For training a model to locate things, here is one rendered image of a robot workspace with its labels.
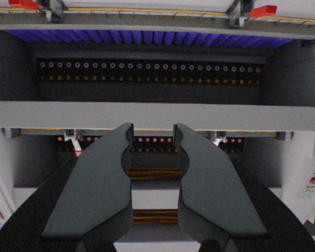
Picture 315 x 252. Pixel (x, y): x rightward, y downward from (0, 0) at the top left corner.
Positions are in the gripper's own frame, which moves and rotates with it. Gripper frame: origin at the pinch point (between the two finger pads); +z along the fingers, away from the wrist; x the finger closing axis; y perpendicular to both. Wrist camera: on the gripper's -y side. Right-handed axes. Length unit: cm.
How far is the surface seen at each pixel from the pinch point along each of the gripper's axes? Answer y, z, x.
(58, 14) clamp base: -7.6, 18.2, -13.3
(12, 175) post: 22.6, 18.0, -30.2
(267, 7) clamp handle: -8.6, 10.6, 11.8
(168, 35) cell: -5.1, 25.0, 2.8
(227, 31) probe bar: -6.2, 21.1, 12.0
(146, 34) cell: -5.1, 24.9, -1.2
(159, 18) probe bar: -7.6, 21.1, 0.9
